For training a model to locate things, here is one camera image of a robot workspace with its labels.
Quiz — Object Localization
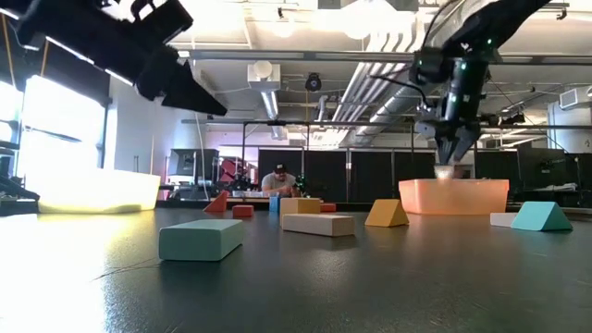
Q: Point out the black partition panel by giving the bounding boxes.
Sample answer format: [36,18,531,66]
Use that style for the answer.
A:
[304,150,348,204]
[257,148,304,204]
[350,150,393,204]
[394,151,436,181]

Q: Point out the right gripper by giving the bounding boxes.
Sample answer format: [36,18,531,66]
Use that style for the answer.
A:
[415,57,489,166]

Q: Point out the teal wedge block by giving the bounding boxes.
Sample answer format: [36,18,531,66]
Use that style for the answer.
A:
[510,201,574,232]

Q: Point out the long tan wooden block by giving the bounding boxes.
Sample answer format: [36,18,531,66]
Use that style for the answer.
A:
[281,213,357,238]

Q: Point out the silver spiral ventilation duct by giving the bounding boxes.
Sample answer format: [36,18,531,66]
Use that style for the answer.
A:
[344,0,468,149]

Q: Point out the black overhead camera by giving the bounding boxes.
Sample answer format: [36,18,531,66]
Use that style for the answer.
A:
[303,71,324,93]

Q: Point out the white wall air unit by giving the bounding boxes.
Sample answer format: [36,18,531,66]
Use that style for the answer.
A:
[558,85,592,111]

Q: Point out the person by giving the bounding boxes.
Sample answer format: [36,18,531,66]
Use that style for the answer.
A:
[260,162,302,199]

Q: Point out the mint rectangular block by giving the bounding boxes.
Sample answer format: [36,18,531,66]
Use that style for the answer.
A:
[158,218,245,263]

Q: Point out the orange wedge block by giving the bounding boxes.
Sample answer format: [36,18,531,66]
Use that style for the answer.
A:
[364,198,411,228]

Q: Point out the white ceiling unit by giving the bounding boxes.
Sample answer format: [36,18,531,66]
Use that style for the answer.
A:
[246,59,282,93]

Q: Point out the white block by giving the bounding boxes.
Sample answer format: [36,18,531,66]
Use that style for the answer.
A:
[489,212,520,228]

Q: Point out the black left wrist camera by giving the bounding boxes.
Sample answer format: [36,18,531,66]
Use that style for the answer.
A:
[131,0,193,46]

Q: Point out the black equipment cabinet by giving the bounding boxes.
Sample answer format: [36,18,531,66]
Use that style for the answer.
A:
[166,148,220,187]

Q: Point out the orange plastic bin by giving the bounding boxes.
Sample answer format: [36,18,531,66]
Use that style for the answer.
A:
[398,179,511,216]

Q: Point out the bright window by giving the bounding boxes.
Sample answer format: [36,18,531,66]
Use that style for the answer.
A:
[18,75,110,186]

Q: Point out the black pipe rack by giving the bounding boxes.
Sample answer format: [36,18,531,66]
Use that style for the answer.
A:
[180,117,592,204]

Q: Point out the grey vertical duct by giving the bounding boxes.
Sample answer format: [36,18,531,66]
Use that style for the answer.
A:
[259,90,289,141]

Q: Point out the red triangular wooden block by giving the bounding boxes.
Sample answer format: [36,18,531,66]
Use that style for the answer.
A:
[203,190,229,214]

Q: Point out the red machine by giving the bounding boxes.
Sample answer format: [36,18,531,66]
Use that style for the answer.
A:
[220,158,253,185]

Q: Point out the yellow plastic bin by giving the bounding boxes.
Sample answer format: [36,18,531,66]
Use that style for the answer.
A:
[34,168,162,215]

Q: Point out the black monitor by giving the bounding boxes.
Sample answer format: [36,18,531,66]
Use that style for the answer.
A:
[517,147,568,189]

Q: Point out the orange-yellow cube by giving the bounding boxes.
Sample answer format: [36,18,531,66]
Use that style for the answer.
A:
[278,197,323,227]

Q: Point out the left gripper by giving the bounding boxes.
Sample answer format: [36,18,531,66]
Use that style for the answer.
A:
[18,0,228,117]

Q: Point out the black table mat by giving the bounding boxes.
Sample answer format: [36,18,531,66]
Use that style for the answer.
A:
[0,207,592,333]

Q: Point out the grey overhead crossbar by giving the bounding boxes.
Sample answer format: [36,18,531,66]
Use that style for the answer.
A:
[178,48,592,66]

